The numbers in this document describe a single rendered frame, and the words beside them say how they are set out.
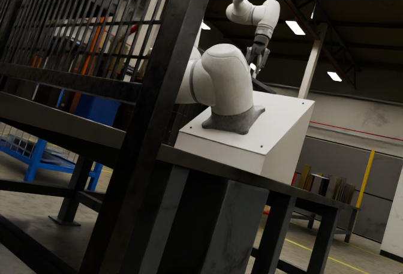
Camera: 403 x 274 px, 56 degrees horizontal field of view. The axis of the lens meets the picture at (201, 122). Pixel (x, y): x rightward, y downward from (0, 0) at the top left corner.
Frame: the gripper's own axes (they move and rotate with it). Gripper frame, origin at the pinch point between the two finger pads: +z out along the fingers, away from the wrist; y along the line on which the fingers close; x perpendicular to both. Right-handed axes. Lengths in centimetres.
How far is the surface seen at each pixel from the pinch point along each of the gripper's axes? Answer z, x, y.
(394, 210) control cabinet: 35, 632, 15
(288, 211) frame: 62, -2, 41
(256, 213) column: 63, -44, 45
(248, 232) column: 70, -46, 45
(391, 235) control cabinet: 79, 632, 21
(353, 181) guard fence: -2, 717, -86
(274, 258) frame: 83, -3, 41
